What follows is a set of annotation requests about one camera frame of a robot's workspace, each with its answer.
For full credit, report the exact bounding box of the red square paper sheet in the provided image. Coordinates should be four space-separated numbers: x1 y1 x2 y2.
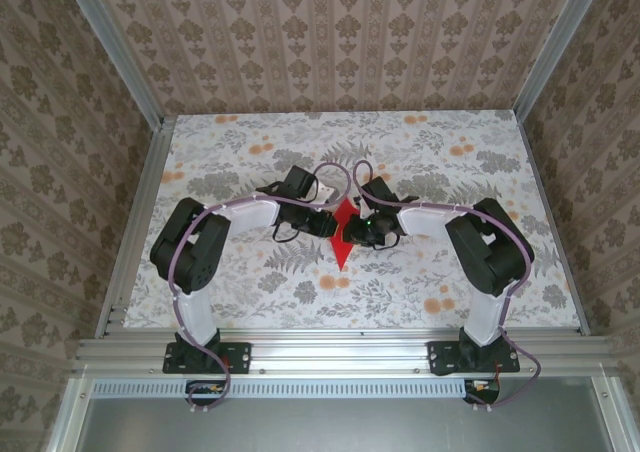
327 196 369 273

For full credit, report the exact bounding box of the grey metal sheet panel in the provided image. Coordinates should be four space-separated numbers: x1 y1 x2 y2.
74 377 619 452

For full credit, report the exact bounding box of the floral printed table mat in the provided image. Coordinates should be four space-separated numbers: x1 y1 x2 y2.
122 111 584 331

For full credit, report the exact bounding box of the aluminium table cross beam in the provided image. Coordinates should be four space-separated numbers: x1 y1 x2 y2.
74 329 619 378

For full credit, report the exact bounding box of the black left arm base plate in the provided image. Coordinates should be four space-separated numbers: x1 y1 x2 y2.
163 340 251 375

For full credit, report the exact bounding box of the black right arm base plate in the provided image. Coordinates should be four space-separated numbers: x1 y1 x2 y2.
427 340 521 376

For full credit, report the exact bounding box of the aluminium table side rail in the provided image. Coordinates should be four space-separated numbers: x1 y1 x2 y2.
94 115 177 341
513 110 592 337

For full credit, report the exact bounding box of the slotted grey cable duct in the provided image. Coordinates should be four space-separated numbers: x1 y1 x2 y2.
92 377 464 399

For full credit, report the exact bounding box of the black controller board with wires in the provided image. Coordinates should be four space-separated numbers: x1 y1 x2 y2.
185 379 227 407
462 377 502 406

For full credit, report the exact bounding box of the aluminium upright post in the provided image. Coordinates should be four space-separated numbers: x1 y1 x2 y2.
513 0 610 118
58 0 166 128

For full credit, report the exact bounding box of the aluminium lower frame rail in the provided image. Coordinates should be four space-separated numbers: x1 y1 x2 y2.
44 377 96 452
589 375 634 452

